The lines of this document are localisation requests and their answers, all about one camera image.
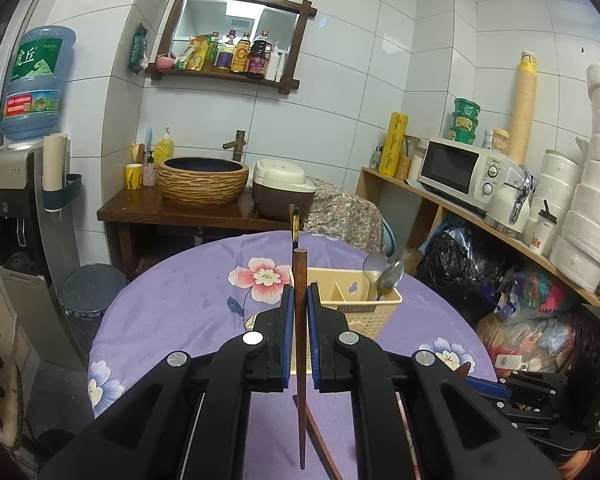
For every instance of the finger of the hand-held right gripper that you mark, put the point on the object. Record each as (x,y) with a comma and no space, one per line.
(487,388)
(545,437)

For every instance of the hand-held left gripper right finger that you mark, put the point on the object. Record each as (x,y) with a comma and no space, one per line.
(312,340)

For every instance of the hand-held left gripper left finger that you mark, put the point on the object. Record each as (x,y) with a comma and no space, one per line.
(289,335)

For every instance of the brown wooden spoon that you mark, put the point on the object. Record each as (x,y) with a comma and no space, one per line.
(462,371)

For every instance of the beige perforated cutlery holder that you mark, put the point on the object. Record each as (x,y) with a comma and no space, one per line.
(352,305)

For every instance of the shiny metal spoon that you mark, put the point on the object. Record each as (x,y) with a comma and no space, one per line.
(392,277)

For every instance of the grey trash bin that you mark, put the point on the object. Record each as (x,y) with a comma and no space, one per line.
(92,290)

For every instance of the clear bag of packets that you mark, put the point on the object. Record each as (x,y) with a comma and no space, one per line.
(525,342)

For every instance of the colourful printed plastic bag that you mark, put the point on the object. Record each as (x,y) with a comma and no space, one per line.
(537,290)

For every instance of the purple floral tablecloth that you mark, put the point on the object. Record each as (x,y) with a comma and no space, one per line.
(190,300)

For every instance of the black plastic bag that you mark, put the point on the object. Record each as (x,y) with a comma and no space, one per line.
(455,270)

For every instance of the blue plastic basin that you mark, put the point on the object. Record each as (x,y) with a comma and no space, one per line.
(389,240)

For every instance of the floral patterned cloth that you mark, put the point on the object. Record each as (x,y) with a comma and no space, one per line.
(347,215)

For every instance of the white tumbler black lid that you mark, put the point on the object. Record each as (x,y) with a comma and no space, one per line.
(544,234)

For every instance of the beige brown rice cooker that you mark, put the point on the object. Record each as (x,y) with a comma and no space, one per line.
(282,187)

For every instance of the wooden shelf unit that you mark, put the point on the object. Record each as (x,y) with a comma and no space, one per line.
(480,220)

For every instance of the woven pattern wash basin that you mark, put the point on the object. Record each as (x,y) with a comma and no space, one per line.
(202,180)

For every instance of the white electric kettle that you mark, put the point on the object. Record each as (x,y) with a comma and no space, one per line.
(510,200)

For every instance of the dark wooden washstand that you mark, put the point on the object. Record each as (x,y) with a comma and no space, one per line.
(145,210)

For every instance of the small clear bottle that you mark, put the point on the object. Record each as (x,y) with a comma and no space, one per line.
(376,158)

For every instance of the tall stack of white bowls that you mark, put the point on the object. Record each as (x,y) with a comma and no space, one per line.
(592,175)

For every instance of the bamboo style faucet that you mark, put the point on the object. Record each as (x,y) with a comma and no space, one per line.
(237,142)

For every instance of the glass jar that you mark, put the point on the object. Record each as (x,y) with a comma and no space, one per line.
(405,161)

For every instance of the yellow printed roll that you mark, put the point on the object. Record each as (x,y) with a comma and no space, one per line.
(395,145)

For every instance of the pink patterned cup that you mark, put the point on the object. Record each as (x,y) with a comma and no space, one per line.
(150,175)

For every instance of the white microwave oven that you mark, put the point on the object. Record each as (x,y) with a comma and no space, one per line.
(455,170)

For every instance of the yellow mug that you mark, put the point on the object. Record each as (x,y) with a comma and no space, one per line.
(134,176)

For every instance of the yellow soap dispenser bottle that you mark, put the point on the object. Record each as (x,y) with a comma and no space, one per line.
(164,148)

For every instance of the yellow lid jar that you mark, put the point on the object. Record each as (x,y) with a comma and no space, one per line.
(500,140)

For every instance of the green instant noodle bowl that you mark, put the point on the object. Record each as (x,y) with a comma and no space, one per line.
(464,122)
(461,136)
(466,107)

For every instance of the grey blue cup holder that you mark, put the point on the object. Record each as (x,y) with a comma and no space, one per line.
(64,194)

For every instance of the white plastic bottle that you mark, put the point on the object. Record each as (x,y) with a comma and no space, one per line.
(278,63)

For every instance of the tall stack of paper cups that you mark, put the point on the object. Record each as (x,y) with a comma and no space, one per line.
(522,105)

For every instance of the dark soy sauce bottle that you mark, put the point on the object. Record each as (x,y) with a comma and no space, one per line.
(259,56)

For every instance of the yellow label sauce bottle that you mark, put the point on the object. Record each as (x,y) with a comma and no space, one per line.
(240,54)

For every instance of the purple label sauce bottle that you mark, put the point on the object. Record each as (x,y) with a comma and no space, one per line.
(225,54)

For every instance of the beige paper cup tube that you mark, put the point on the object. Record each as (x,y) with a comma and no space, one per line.
(55,160)

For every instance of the green oil bottle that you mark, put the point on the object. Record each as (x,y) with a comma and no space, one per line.
(211,51)

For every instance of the yellow seasoning packet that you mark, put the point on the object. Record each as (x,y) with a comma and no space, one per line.
(195,56)

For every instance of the grey water dispenser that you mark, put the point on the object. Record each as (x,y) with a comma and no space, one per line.
(15,220)

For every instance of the wooden framed mirror shelf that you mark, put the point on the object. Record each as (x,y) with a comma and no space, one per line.
(235,35)

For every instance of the green hanging packet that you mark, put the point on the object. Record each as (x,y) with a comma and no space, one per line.
(137,47)

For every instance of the blue water jug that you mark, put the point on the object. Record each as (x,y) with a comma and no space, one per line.
(35,85)

